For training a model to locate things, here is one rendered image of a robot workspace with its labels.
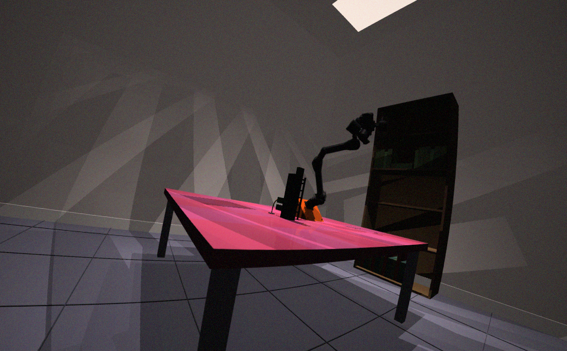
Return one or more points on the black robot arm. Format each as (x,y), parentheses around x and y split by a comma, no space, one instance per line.
(353,144)

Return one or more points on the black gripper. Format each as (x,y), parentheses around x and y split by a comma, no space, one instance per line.
(382,125)

